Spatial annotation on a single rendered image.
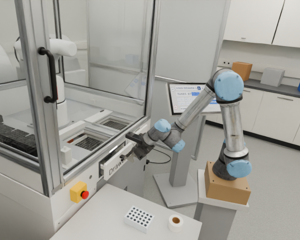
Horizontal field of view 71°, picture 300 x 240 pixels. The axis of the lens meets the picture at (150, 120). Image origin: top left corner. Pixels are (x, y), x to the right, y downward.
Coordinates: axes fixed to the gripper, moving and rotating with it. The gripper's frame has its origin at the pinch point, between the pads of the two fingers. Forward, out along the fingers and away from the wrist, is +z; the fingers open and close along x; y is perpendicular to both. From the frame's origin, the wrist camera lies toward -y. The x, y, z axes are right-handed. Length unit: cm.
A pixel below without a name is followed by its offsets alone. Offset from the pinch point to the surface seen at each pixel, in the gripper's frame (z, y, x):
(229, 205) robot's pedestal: -22, 61, 11
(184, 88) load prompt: -23, -9, 92
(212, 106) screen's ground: -27, 22, 100
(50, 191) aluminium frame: 0.3, -10.9, -46.3
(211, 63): -42, -10, 165
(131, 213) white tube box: -0.7, 22.1, -25.0
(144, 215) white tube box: -4.0, 26.8, -23.1
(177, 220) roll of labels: -11.8, 40.1, -17.2
